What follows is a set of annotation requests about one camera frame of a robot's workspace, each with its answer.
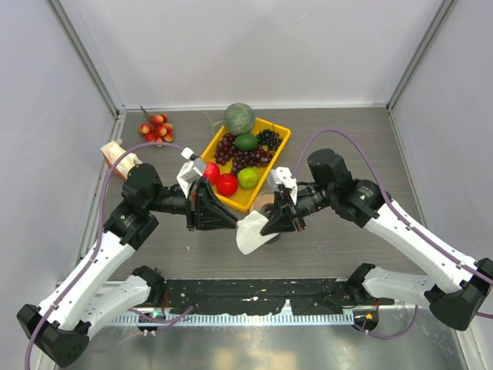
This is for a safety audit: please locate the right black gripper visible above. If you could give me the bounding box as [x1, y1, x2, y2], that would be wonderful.
[260, 183, 335, 235]

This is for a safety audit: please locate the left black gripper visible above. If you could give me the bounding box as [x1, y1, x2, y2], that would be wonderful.
[146, 176, 238, 230]

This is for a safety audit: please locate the clear glass ribbed dripper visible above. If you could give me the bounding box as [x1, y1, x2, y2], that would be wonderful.
[258, 190, 275, 215]

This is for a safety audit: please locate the white paper coffee filter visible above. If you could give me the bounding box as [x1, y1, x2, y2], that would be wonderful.
[236, 210, 280, 255]

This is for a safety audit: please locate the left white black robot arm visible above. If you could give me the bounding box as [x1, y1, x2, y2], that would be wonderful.
[17, 160, 237, 368]

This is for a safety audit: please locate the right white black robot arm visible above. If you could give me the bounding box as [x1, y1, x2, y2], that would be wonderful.
[260, 149, 492, 331]

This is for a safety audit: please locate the red apple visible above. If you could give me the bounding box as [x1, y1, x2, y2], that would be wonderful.
[203, 162, 220, 185]

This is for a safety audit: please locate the light green apple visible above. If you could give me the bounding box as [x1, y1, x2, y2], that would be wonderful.
[237, 167, 259, 190]

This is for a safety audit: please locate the yellow plastic tray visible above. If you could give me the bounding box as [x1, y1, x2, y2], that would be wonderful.
[202, 118, 291, 212]

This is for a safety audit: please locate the red grape bunch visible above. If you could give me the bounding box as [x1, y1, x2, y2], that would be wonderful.
[213, 133, 276, 176]

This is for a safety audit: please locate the dark green lime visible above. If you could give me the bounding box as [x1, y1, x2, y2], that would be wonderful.
[234, 133, 258, 151]

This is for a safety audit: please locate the black grape bunch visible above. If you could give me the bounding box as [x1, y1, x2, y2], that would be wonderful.
[257, 129, 283, 152]

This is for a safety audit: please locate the green melon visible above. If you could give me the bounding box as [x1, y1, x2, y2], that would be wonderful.
[223, 103, 256, 136]

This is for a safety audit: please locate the red yellow cherry bunch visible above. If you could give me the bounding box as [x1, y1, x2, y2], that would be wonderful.
[138, 106, 174, 147]

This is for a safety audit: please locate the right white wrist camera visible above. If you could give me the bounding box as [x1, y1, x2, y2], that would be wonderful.
[267, 166, 298, 204]

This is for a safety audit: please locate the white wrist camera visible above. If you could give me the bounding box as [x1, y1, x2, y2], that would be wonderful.
[267, 166, 298, 204]
[176, 147, 206, 197]

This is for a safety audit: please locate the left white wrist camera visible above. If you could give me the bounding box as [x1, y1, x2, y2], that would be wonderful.
[176, 147, 206, 197]

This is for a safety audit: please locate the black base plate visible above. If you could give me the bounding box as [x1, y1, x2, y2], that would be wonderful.
[148, 278, 394, 316]

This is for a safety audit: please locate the white slotted cable duct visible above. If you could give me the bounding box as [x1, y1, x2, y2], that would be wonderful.
[111, 311, 355, 328]

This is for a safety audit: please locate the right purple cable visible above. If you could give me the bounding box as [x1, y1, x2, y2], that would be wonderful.
[293, 128, 493, 339]

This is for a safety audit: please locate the purple cable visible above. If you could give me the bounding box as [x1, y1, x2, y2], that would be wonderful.
[24, 141, 194, 370]
[293, 128, 493, 339]

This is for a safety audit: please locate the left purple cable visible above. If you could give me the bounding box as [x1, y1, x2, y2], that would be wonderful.
[24, 141, 194, 370]

